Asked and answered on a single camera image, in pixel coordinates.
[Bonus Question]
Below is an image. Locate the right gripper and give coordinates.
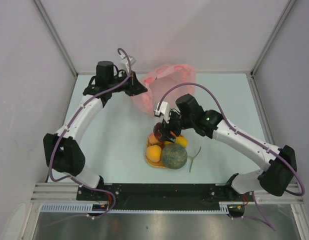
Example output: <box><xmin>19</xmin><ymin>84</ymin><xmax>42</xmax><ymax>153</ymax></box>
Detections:
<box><xmin>158</xmin><ymin>109</ymin><xmax>194</xmax><ymax>144</ymax></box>

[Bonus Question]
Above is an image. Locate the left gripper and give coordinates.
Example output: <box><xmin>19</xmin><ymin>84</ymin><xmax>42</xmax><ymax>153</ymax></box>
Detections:
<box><xmin>108</xmin><ymin>70</ymin><xmax>148</xmax><ymax>97</ymax></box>

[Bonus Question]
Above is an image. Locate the dark red fake fruit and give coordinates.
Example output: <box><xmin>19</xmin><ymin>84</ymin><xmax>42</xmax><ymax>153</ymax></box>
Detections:
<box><xmin>153</xmin><ymin>122</ymin><xmax>162</xmax><ymax>142</ymax></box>

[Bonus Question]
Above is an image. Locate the fake peach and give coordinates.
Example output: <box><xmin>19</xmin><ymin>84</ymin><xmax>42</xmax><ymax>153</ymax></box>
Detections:
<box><xmin>148</xmin><ymin>133</ymin><xmax>162</xmax><ymax>145</ymax></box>

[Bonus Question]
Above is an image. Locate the yellow fake mango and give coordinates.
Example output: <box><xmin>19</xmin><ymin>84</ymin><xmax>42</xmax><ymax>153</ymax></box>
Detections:
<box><xmin>164</xmin><ymin>136</ymin><xmax>188</xmax><ymax>148</ymax></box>

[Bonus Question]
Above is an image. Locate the woven bamboo tray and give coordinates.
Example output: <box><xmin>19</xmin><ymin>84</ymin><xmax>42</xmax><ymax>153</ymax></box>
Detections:
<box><xmin>144</xmin><ymin>134</ymin><xmax>188</xmax><ymax>169</ymax></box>

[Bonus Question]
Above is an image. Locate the fake yellow orange fruit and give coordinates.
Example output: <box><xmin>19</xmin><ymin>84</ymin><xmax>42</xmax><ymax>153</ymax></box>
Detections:
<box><xmin>146</xmin><ymin>145</ymin><xmax>162</xmax><ymax>163</ymax></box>

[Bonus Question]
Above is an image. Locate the green fake melon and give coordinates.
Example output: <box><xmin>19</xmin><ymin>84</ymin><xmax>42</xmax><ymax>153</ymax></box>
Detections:
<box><xmin>160</xmin><ymin>143</ymin><xmax>202</xmax><ymax>173</ymax></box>

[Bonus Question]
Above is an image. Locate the pink plastic bag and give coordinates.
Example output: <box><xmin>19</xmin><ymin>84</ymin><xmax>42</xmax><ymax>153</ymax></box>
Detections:
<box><xmin>131</xmin><ymin>64</ymin><xmax>197</xmax><ymax>116</ymax></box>

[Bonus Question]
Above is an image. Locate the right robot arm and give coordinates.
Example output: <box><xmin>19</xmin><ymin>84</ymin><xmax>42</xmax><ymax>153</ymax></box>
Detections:
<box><xmin>153</xmin><ymin>94</ymin><xmax>297</xmax><ymax>201</ymax></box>

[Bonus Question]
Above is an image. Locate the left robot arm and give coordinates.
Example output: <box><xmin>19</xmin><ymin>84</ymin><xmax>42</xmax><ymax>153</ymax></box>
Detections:
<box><xmin>43</xmin><ymin>56</ymin><xmax>147</xmax><ymax>200</ymax></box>

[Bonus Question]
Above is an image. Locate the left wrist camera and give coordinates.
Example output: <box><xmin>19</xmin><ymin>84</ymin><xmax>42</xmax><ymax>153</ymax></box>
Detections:
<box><xmin>120</xmin><ymin>55</ymin><xmax>136</xmax><ymax>72</ymax></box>

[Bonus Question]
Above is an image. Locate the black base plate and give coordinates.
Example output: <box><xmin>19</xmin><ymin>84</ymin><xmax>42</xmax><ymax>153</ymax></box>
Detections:
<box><xmin>76</xmin><ymin>183</ymin><xmax>255</xmax><ymax>211</ymax></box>

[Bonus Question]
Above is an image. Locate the white cable duct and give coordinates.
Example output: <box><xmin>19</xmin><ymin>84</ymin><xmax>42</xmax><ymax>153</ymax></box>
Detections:
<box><xmin>40</xmin><ymin>201</ymin><xmax>245</xmax><ymax>215</ymax></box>

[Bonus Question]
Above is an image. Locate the aluminium frame rail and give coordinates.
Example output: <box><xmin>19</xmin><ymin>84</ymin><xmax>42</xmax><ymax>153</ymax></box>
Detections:
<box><xmin>29</xmin><ymin>182</ymin><xmax>302</xmax><ymax>205</ymax></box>

